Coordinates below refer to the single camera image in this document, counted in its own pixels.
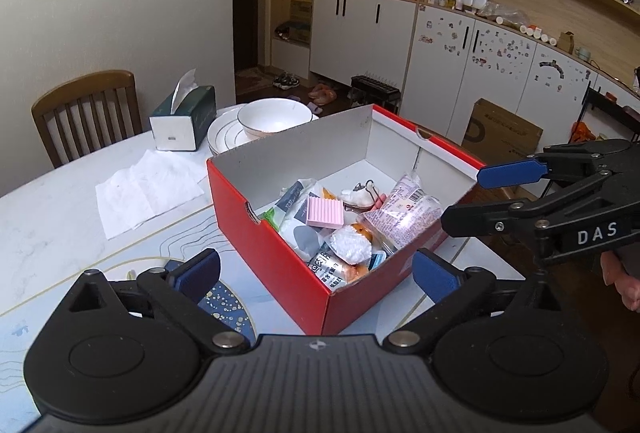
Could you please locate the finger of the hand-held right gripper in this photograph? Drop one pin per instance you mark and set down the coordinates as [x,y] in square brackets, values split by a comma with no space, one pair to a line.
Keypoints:
[510,174]
[480,220]

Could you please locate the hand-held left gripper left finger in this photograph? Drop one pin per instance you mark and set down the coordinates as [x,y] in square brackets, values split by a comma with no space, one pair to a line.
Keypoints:
[197,273]

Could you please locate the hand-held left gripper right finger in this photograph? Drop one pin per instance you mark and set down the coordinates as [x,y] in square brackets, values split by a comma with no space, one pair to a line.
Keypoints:
[432,273]

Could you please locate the small white blue sachet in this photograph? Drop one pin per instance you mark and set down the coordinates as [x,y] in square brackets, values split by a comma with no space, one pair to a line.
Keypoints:
[377,259]

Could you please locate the red cardboard box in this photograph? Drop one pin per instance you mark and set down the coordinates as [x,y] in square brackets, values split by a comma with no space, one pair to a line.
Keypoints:
[260,273]

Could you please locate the pink snack packet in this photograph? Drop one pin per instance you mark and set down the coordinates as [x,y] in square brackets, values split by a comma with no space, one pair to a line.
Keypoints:
[405,215]

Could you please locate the white bun packet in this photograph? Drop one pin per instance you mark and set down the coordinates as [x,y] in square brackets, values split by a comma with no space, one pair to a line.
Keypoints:
[348,245]

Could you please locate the light green sachet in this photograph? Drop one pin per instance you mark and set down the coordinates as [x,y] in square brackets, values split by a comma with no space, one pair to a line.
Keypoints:
[269,218]

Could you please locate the white packet bold print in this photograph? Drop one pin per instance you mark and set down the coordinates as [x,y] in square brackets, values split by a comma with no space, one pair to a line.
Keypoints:
[325,270]

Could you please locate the pink sticky note pad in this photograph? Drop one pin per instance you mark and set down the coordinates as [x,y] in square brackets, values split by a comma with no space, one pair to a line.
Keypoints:
[325,212]

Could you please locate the white marble desktop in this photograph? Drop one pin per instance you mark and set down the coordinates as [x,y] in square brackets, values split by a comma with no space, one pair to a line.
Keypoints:
[60,193]

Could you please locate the person's right hand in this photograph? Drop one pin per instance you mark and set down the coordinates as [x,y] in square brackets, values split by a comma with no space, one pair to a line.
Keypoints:
[627,283]

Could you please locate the brown cardboard box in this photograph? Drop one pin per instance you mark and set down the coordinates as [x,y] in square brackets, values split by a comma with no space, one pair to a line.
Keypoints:
[500,133]

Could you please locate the light blue printed table mat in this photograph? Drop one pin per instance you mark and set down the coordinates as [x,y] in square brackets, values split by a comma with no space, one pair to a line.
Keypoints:
[165,238]

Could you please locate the white cabinet with stickers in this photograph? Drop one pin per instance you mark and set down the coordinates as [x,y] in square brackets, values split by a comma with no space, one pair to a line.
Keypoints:
[500,78]

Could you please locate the white paper napkin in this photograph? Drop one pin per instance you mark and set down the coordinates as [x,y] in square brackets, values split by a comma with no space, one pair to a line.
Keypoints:
[140,193]

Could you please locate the black metal stand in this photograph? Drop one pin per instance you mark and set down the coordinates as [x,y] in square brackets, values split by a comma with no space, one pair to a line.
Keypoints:
[610,113]

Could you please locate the green white tissue box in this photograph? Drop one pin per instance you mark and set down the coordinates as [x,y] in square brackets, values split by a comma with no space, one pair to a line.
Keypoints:
[172,133]

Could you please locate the white plate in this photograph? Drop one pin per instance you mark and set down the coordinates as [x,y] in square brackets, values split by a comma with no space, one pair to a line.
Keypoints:
[225,133]

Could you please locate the white bowl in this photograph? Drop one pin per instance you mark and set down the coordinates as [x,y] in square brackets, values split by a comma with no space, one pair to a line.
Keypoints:
[272,113]

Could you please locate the purple slippers pair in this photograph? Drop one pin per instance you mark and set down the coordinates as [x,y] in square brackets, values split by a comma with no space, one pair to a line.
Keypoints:
[305,105]

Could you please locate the pink slippers pair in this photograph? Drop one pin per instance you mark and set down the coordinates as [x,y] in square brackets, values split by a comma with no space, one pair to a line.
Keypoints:
[322,94]

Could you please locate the white lower cabinet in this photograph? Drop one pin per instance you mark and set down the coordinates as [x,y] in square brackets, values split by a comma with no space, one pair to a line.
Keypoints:
[350,38]

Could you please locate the black sneakers pair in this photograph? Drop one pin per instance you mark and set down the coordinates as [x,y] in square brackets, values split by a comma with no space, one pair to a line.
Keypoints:
[286,81]

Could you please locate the wooden dining chair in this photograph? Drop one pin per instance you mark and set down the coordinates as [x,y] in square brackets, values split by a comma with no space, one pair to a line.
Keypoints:
[85,85]

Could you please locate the dark door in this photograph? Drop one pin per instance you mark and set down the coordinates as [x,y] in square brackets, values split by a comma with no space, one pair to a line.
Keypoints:
[252,13]

